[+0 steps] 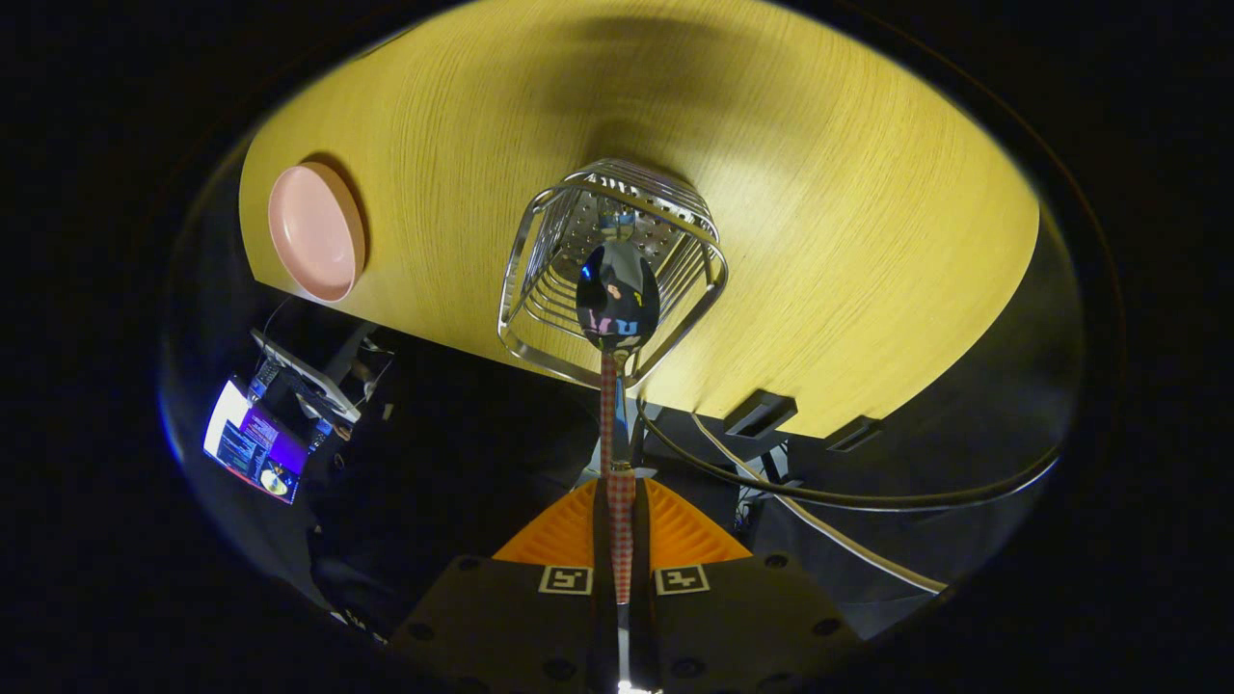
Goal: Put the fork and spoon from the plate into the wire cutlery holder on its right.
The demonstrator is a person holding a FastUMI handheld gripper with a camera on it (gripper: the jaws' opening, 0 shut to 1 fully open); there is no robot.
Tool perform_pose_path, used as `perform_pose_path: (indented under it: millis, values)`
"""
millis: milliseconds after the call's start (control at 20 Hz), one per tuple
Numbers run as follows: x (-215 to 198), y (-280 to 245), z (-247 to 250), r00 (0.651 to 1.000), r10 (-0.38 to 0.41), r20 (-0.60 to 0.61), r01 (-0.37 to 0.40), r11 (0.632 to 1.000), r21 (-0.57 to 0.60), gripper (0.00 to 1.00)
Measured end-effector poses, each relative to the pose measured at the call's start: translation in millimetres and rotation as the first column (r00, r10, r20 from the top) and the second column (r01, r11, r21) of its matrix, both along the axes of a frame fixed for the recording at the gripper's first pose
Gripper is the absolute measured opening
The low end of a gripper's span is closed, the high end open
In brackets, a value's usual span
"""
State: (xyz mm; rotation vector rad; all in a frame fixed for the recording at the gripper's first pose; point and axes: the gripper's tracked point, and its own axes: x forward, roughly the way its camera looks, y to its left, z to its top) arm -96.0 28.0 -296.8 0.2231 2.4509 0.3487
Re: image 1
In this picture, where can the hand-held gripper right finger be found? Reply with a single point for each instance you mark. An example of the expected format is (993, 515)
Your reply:
(646, 627)

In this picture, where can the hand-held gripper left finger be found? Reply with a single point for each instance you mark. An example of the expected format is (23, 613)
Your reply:
(600, 627)

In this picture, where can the white flat device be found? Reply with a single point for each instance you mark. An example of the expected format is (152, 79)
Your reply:
(308, 376)

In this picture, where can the laptop screen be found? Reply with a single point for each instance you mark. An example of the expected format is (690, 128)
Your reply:
(251, 443)

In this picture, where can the pink plate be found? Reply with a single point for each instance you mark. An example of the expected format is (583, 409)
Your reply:
(313, 231)

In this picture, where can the black table bracket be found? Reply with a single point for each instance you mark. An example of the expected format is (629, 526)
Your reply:
(762, 413)
(853, 434)

